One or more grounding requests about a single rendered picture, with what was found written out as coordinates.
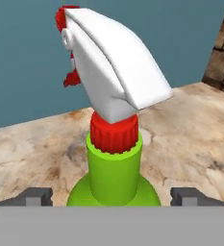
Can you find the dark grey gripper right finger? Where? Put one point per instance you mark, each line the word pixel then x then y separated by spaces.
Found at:
pixel 185 195

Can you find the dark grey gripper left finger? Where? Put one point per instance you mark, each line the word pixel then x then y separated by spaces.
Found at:
pixel 36 195

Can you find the green spray bottle white nozzle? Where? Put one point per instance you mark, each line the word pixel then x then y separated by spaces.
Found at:
pixel 114 166

